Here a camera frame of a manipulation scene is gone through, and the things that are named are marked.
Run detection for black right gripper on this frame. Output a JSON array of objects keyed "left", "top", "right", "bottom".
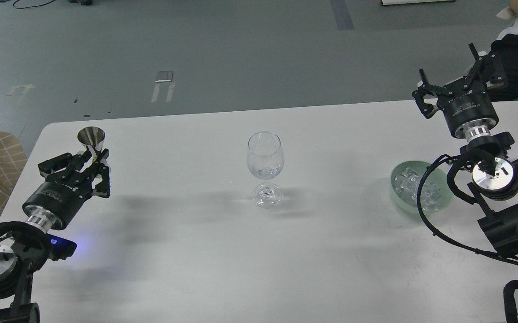
[{"left": 412, "top": 43, "right": 506, "bottom": 139}]

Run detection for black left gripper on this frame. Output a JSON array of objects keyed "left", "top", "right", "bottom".
[{"left": 22, "top": 150, "right": 110, "bottom": 231}]

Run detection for steel double jigger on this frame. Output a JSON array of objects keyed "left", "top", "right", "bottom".
[{"left": 78, "top": 127, "right": 110, "bottom": 174}]

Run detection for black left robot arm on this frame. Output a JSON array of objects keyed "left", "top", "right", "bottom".
[{"left": 0, "top": 148, "right": 110, "bottom": 323}]

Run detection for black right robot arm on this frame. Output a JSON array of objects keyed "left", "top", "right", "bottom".
[{"left": 412, "top": 44, "right": 518, "bottom": 266}]

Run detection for clear ice cubes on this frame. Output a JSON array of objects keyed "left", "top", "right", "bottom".
[{"left": 394, "top": 166, "right": 444, "bottom": 213}]

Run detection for clear wine glass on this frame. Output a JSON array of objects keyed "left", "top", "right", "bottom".
[{"left": 246, "top": 131, "right": 284, "bottom": 208}]

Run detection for green bowl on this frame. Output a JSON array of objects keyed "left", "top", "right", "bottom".
[{"left": 390, "top": 160, "right": 454, "bottom": 215}]

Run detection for metal floor plate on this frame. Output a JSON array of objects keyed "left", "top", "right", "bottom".
[{"left": 154, "top": 71, "right": 174, "bottom": 83}]

